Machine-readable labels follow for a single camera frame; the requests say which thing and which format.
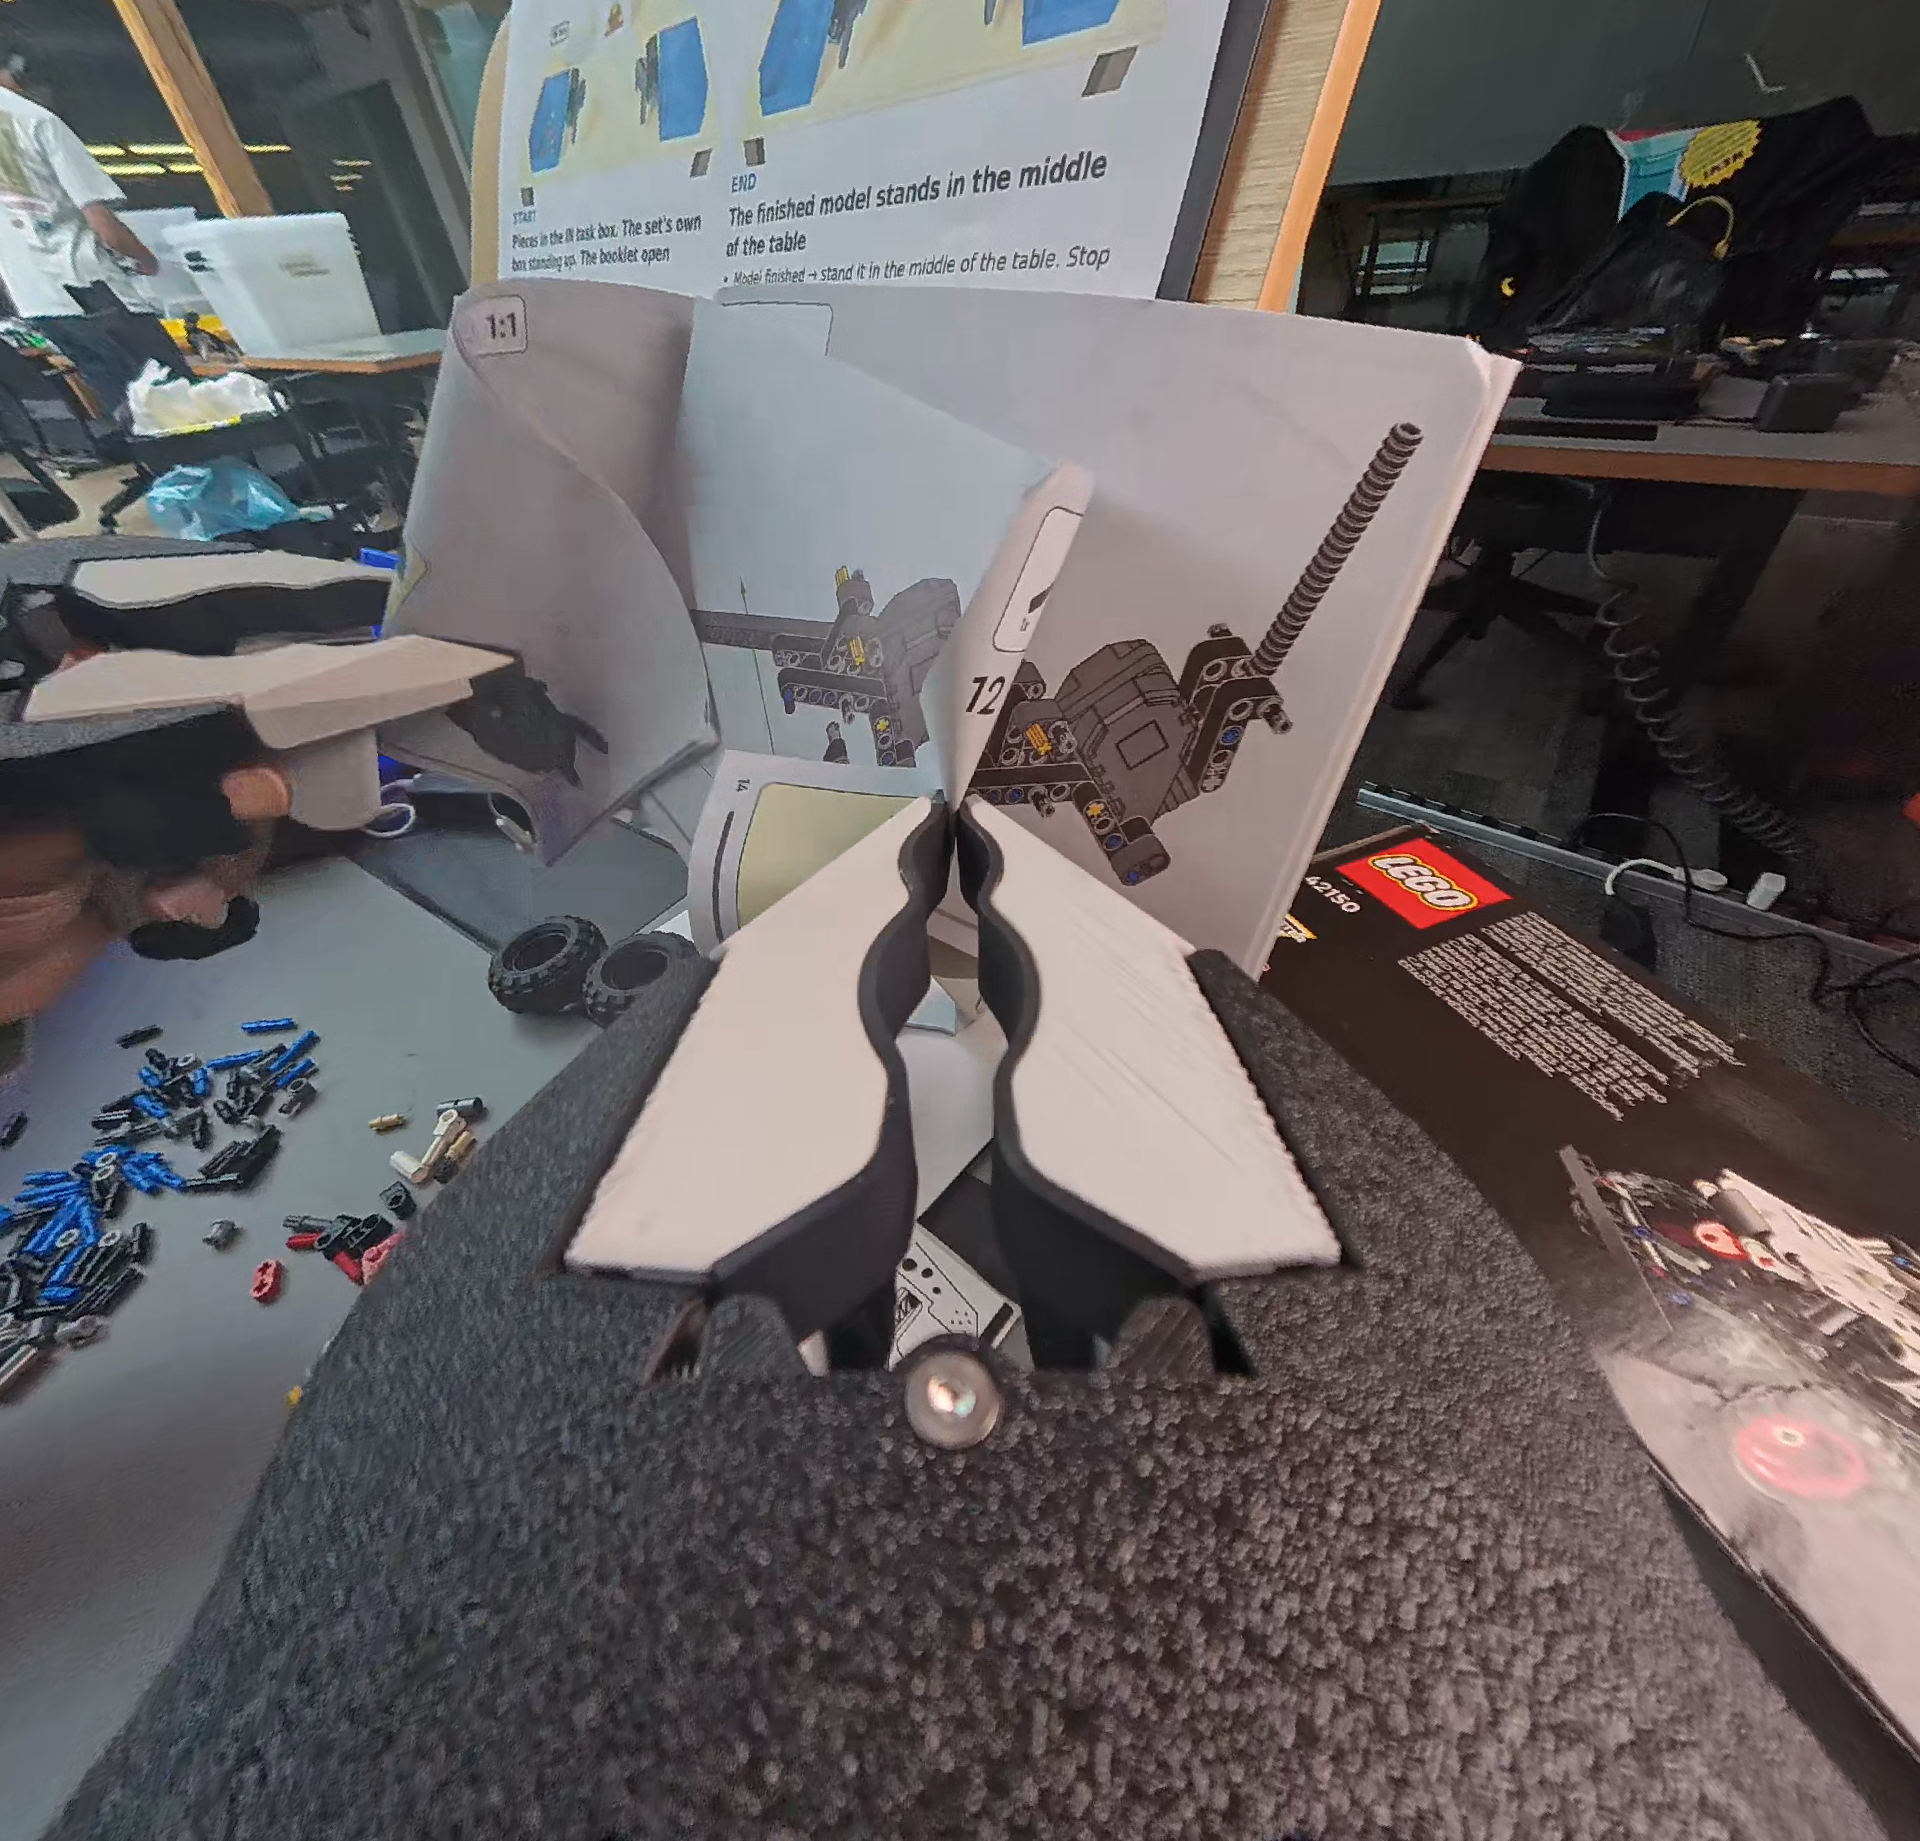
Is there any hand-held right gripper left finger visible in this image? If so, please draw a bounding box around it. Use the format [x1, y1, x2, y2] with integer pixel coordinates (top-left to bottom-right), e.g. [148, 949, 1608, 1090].
[565, 795, 946, 1364]

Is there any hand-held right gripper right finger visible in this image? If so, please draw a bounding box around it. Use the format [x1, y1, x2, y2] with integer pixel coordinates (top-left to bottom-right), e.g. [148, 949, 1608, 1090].
[956, 795, 1345, 1375]

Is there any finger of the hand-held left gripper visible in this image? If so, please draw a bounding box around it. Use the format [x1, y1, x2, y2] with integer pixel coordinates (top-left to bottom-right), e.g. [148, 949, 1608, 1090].
[22, 635, 520, 832]
[57, 549, 398, 656]

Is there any instruction booklet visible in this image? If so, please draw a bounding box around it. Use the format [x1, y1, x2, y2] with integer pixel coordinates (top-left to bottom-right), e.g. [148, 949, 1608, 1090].
[386, 281, 1520, 1041]

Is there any printed task sheet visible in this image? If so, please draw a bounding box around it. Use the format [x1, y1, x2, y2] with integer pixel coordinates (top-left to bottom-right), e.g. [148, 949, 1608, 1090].
[495, 0, 1254, 302]

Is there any person's left hand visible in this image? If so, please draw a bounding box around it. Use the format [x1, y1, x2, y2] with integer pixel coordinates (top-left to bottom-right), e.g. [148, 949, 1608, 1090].
[0, 762, 289, 1030]

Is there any blue plastic bag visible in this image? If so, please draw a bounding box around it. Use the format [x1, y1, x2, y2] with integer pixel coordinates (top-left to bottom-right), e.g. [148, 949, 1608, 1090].
[148, 453, 304, 543]

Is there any black office chair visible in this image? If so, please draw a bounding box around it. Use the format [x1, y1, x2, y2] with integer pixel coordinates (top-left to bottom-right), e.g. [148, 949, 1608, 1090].
[1409, 492, 1630, 703]
[0, 338, 144, 543]

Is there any white plastic bag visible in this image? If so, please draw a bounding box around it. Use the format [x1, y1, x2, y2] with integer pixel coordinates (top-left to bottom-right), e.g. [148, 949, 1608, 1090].
[127, 362, 284, 439]

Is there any grey work table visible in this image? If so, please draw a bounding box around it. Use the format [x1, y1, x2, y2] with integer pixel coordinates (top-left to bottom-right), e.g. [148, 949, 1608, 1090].
[187, 330, 453, 376]

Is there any dark grey flat panel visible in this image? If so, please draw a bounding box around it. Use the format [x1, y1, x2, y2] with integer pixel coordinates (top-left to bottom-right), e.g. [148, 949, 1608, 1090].
[352, 808, 707, 958]

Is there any white sticker sheet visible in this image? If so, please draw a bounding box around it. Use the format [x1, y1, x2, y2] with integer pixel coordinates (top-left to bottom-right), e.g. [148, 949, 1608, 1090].
[892, 1224, 1027, 1375]

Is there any white plastic storage bin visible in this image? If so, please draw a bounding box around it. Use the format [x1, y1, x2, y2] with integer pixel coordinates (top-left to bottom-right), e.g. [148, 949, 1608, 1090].
[119, 204, 203, 315]
[161, 213, 372, 359]

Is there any black toy set box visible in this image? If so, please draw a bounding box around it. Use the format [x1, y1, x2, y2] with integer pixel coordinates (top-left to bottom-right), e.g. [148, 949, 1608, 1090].
[1256, 820, 1920, 1722]

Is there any pile of red white pieces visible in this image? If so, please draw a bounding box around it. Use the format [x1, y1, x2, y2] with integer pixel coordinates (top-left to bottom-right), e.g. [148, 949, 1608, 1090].
[203, 1096, 491, 1301]

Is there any wooden pillar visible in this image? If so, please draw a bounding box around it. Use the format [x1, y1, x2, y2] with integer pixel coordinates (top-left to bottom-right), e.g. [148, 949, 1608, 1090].
[73, 0, 273, 222]

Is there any pile of blue black pins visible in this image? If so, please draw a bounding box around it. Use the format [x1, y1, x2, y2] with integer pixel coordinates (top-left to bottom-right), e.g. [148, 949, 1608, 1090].
[0, 1016, 325, 1397]

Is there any grey wood-edged table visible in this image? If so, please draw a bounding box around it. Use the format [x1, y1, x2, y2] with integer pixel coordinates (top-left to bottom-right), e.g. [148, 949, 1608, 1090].
[1479, 371, 1920, 839]

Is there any black backpack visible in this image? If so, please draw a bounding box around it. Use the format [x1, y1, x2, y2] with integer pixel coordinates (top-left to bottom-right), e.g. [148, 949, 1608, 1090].
[1479, 97, 1883, 372]

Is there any black coiled cable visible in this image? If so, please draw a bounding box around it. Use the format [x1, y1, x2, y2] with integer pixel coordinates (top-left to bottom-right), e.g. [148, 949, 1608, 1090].
[1591, 582, 1809, 858]

